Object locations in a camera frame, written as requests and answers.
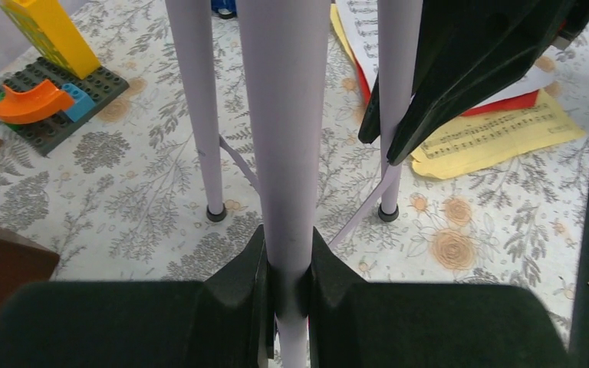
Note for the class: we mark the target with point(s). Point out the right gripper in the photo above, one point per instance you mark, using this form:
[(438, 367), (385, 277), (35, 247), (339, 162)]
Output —
[(470, 50)]

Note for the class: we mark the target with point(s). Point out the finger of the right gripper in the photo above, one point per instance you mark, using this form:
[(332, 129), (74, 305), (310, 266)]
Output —
[(370, 126)]

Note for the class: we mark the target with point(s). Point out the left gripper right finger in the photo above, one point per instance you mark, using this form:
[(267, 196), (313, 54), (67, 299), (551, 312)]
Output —
[(426, 325)]

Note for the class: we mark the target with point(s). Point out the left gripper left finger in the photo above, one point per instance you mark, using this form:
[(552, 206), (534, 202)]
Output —
[(122, 325)]

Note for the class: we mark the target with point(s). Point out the pink music stand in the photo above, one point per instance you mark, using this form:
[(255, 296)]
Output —
[(286, 286)]

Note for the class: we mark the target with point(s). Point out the yellow sheet music page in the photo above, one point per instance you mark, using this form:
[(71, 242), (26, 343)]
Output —
[(462, 144)]

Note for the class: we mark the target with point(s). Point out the white sheet music page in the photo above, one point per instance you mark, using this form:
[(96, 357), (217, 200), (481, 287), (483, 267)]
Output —
[(355, 24)]

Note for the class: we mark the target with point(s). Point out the floral table mat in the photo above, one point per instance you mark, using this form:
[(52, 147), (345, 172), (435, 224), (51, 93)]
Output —
[(122, 198)]

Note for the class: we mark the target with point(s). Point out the blue toy brick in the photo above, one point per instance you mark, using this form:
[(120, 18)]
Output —
[(83, 104)]

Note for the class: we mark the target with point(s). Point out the dark grey brick baseplate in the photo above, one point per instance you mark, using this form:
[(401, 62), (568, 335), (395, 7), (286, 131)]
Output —
[(102, 85)]

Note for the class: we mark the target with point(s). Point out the orange curved brick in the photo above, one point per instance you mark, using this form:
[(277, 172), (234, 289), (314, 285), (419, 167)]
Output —
[(38, 103)]

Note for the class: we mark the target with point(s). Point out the yellow toy brick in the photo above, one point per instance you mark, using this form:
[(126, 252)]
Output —
[(49, 29)]

